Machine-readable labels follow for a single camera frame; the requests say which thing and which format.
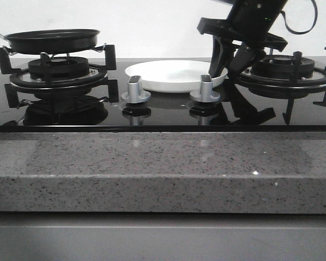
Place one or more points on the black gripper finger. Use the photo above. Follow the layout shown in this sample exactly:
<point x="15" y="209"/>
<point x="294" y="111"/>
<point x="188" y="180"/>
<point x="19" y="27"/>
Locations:
<point x="245" y="57"/>
<point x="222" y="54"/>

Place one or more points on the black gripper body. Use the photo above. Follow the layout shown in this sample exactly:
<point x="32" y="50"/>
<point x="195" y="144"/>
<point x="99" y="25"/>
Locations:
<point x="248" y="22"/>

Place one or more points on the white round plate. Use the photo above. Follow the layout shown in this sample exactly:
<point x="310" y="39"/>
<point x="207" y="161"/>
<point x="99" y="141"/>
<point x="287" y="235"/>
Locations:
<point x="170" y="76"/>

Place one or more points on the black frying pan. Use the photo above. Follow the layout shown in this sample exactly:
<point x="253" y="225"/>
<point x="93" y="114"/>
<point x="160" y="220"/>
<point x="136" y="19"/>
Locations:
<point x="54" y="41"/>

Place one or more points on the right black pan support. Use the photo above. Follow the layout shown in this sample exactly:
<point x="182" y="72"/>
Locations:
<point x="288" y="81"/>

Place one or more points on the right black gas burner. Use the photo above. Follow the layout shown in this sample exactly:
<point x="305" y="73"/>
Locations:
<point x="281" y="67"/>

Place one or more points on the black gas burner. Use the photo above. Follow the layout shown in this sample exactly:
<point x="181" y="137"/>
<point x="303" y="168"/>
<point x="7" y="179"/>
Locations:
<point x="61" y="68"/>
<point x="281" y="67"/>

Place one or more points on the right silver stove knob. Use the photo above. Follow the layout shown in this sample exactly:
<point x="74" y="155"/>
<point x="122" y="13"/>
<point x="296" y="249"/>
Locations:
<point x="205" y="94"/>

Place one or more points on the silver stove knob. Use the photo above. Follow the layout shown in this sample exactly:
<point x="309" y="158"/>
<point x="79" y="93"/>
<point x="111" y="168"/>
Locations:
<point x="205" y="94"/>
<point x="135" y="94"/>

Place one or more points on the left silver stove knob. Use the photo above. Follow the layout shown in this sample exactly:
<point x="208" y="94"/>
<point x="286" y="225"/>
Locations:
<point x="135" y="94"/>

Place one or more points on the black glass cooktop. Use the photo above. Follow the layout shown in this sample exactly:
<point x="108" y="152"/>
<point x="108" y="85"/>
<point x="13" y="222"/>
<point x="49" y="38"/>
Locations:
<point x="162" y="113"/>

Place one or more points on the left black gas burner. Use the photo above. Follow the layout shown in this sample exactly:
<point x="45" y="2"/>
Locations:
<point x="61" y="68"/>

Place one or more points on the grey cabinet front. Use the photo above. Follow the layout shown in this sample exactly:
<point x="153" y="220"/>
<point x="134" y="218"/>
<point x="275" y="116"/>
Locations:
<point x="101" y="236"/>

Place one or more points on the silver wire pan rack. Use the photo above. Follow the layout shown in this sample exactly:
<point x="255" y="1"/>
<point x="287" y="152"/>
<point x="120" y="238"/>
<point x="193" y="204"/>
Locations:
<point x="99" y="49"/>

